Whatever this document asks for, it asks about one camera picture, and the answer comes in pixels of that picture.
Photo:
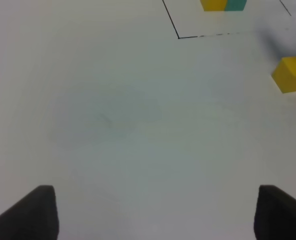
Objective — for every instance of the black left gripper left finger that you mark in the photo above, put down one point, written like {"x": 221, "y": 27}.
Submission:
{"x": 34, "y": 217}

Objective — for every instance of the template yellow cube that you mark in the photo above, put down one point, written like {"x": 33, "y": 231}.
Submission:
{"x": 213, "y": 5}

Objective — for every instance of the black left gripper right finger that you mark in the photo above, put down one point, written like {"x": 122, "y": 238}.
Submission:
{"x": 275, "y": 214}

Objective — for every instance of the template green cube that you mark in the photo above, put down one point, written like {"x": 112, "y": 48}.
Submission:
{"x": 235, "y": 5}

